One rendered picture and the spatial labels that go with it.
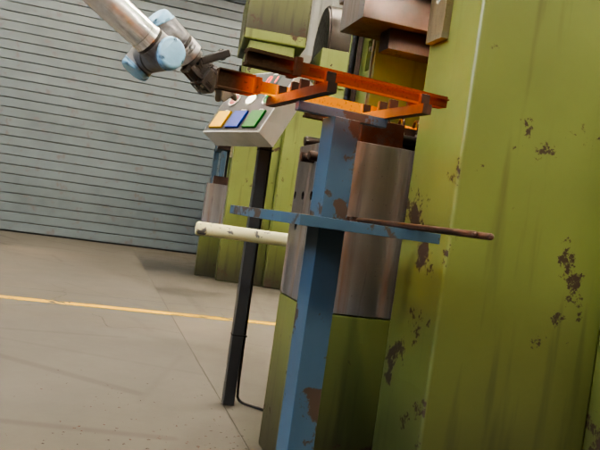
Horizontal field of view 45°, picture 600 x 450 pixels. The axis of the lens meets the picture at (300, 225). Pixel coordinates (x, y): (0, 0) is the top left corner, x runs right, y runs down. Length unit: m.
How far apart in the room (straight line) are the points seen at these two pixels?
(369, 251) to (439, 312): 0.30
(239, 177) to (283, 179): 0.42
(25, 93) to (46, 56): 0.55
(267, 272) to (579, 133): 5.23
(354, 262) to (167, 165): 8.17
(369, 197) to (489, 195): 0.33
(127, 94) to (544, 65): 8.50
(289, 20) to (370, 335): 5.44
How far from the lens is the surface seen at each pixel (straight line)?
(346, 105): 1.67
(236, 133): 2.50
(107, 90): 9.98
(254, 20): 7.06
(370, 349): 1.91
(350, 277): 1.86
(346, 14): 2.21
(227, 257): 6.88
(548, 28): 1.82
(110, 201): 9.89
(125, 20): 2.05
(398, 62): 2.37
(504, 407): 1.80
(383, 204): 1.88
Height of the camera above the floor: 0.70
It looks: 1 degrees down
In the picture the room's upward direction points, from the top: 8 degrees clockwise
